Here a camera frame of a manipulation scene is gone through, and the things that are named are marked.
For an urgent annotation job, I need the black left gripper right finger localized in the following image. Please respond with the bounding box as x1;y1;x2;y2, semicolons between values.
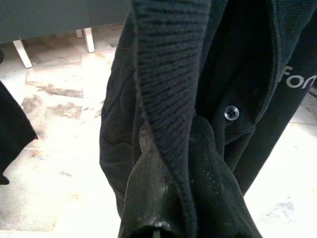
190;116;261;238

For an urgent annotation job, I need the black low TV console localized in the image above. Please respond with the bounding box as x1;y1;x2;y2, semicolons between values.
0;0;132;69

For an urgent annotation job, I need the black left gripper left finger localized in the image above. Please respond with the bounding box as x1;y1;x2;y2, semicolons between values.
118;123;193;238

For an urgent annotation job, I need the black polo shirt FSL print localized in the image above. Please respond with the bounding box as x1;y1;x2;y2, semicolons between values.
0;48;39;185

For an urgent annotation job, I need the black polo shirt large print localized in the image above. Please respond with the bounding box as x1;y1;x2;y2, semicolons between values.
98;0;317;238

